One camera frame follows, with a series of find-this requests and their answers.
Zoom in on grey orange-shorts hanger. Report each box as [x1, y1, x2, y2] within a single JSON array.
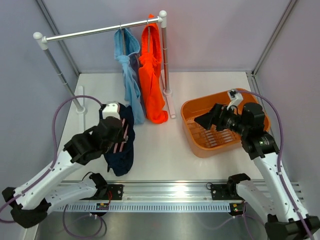
[[147, 21, 151, 54]]

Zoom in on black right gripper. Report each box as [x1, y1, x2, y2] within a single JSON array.
[[194, 103, 249, 136]]

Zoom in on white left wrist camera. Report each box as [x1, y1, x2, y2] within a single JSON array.
[[99, 101, 121, 120]]

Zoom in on navy blue shorts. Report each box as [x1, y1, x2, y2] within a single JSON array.
[[103, 103, 136, 177]]

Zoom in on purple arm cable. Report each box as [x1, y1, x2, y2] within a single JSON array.
[[0, 95, 108, 238], [197, 91, 316, 240]]

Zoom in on silver white clothes rack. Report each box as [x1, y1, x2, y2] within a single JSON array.
[[32, 10, 177, 119]]

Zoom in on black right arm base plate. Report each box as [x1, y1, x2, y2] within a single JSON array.
[[209, 183, 238, 200]]

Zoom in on pink clothes hanger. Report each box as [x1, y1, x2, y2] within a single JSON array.
[[113, 118, 129, 154]]

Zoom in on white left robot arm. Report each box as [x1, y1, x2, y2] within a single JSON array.
[[2, 116, 124, 229]]

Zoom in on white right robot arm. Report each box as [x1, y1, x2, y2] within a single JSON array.
[[194, 102, 320, 240]]

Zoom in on white slotted cable duct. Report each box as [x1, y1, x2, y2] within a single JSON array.
[[55, 201, 231, 213]]

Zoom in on orange shorts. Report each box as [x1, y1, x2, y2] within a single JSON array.
[[138, 23, 168, 124]]

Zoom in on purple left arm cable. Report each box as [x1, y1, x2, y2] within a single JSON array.
[[0, 95, 108, 238]]

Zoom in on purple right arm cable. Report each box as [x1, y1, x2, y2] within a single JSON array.
[[197, 91, 316, 240]]

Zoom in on light blue shorts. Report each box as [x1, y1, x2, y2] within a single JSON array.
[[113, 28, 145, 125]]

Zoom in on orange plastic basket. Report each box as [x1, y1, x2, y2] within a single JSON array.
[[180, 88, 278, 160]]

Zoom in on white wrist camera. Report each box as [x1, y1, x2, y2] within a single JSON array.
[[227, 88, 243, 110], [99, 101, 121, 120]]

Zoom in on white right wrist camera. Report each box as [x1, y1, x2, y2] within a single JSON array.
[[227, 88, 243, 110]]

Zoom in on grey clothes hanger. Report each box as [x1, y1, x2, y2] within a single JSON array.
[[120, 24, 127, 56]]

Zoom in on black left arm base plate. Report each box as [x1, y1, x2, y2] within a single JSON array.
[[93, 184, 124, 201]]

